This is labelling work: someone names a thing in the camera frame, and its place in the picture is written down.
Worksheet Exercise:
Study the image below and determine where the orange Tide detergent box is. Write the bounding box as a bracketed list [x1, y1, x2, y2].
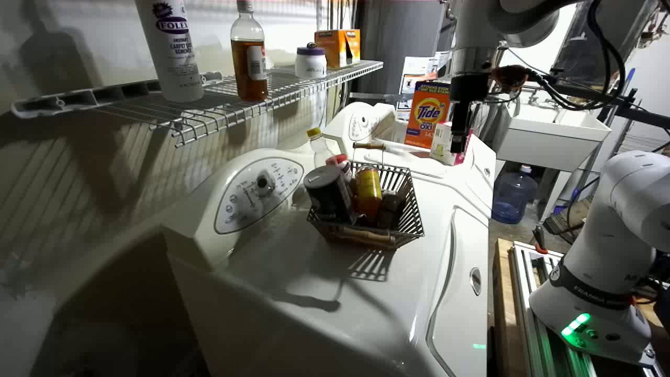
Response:
[404, 82, 450, 148]

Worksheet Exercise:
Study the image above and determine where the white wire shelf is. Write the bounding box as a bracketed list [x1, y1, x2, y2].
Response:
[10, 61, 384, 146]

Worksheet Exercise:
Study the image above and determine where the small white pink box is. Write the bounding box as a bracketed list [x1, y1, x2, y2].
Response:
[432, 123, 465, 166]

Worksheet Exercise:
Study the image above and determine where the white utility sink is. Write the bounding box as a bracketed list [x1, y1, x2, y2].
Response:
[498, 105, 610, 172]

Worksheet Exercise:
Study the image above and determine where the clear bottle with brown liquid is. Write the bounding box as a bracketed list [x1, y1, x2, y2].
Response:
[231, 0, 268, 103]

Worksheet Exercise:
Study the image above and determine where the white washing machine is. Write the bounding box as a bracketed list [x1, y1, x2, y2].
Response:
[163, 148, 497, 377]
[325, 103, 497, 186]

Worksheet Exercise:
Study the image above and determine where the blue water jug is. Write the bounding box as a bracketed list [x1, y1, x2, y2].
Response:
[492, 166, 538, 223]

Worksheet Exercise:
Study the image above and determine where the orange box on shelf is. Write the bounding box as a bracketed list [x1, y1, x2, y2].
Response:
[314, 29, 360, 68]

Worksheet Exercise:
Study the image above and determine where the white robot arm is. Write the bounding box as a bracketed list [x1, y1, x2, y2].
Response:
[450, 0, 670, 364]

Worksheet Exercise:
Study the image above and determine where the yellow bottle in basket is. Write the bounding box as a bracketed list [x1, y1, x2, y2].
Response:
[356, 167, 384, 220]

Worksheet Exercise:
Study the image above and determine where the brown wicker basket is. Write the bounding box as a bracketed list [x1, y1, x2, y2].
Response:
[309, 161, 423, 249]

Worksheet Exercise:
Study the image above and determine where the clear bottle yellow cap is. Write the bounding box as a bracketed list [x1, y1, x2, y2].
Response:
[309, 127, 334, 166]

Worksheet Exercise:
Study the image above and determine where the white jar purple lid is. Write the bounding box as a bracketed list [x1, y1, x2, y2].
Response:
[296, 44, 326, 79]

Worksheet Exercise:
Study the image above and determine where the dark cylindrical can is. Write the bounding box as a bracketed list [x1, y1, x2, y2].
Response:
[303, 166, 350, 221]

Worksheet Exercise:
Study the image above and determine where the tall white spray bottle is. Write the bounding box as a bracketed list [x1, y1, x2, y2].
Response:
[135, 0, 204, 103]

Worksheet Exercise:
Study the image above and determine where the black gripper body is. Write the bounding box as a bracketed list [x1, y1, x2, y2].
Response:
[453, 74, 491, 141]

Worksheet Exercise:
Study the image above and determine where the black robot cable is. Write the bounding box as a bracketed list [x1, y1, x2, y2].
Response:
[491, 0, 638, 113]

